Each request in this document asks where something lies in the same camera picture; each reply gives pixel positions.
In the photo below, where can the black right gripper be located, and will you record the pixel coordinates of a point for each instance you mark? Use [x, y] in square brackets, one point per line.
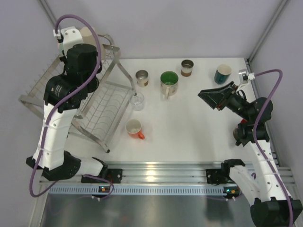
[218, 96]

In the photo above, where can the steel cup with cork base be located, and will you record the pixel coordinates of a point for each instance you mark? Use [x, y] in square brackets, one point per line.
[186, 67]

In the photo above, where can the dark brown mug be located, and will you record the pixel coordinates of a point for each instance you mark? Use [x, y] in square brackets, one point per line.
[237, 134]

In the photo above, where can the tall beige cup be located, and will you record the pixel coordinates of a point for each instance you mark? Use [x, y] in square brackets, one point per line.
[87, 36]

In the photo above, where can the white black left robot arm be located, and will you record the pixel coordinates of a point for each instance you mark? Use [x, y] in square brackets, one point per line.
[62, 98]

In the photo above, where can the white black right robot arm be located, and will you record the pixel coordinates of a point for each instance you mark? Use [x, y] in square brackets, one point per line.
[271, 204]

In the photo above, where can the stainless steel dish rack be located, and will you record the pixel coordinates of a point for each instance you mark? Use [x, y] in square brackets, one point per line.
[101, 112]

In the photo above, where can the dark teal cup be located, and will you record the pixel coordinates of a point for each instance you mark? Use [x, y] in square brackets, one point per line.
[222, 73]

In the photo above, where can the floral mug green inside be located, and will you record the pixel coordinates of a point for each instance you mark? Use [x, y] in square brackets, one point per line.
[168, 83]

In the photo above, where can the steel cup with brown band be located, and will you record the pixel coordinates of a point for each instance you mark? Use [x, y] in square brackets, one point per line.
[142, 78]

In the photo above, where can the clear glass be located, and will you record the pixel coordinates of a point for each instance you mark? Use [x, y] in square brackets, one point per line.
[137, 101]

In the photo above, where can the orange mug white inside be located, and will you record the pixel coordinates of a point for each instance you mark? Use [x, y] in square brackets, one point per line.
[134, 129]

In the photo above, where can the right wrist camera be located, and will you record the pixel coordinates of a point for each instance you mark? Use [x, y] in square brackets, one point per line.
[245, 78]

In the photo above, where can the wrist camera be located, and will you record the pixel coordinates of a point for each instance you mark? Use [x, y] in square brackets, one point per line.
[67, 38]
[245, 78]

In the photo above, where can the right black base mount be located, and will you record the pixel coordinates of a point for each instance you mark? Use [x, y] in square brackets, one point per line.
[217, 176]

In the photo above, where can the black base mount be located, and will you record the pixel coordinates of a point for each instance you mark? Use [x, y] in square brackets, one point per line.
[114, 175]
[217, 176]

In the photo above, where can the aluminium mounting rail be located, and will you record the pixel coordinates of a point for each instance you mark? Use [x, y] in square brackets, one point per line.
[164, 172]

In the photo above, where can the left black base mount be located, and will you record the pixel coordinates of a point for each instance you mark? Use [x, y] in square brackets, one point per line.
[114, 175]

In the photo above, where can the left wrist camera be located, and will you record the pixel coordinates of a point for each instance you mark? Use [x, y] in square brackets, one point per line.
[67, 38]

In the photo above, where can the perforated cable duct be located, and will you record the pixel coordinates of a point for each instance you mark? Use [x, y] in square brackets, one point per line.
[139, 190]

